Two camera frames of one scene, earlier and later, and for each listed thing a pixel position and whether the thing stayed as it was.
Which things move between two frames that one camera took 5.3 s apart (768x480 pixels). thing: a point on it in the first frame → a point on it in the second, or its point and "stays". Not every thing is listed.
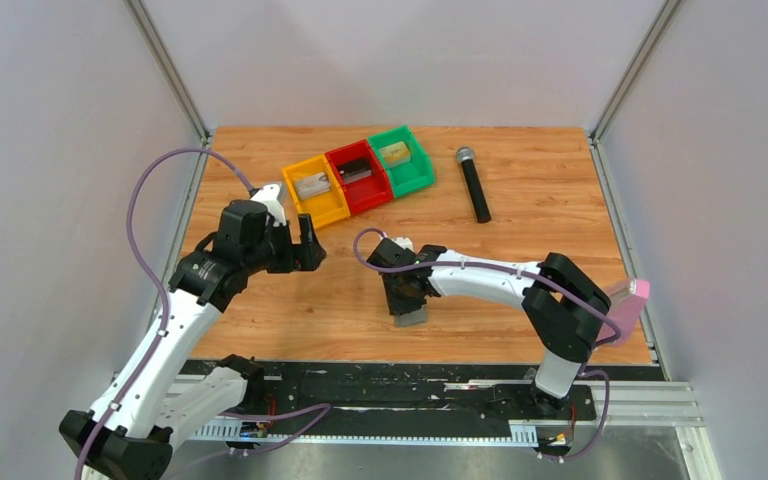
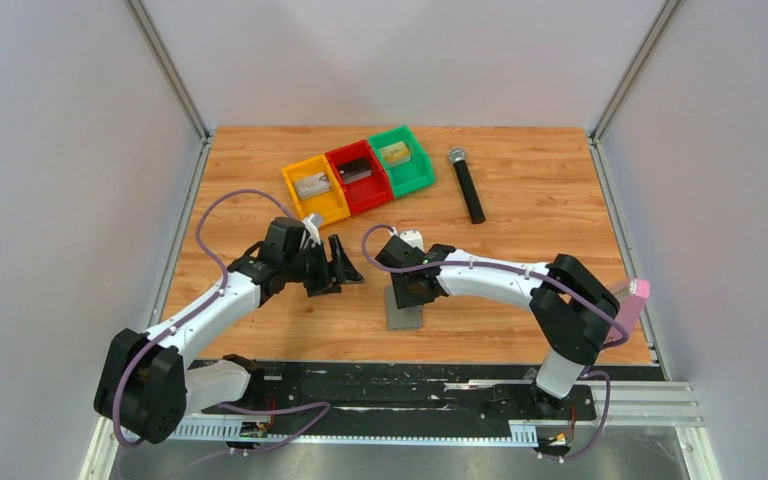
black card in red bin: x=355 y=170 stays
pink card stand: x=625 y=308 stays
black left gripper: x=303 y=257 → x=339 y=271
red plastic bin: x=366 y=193 stays
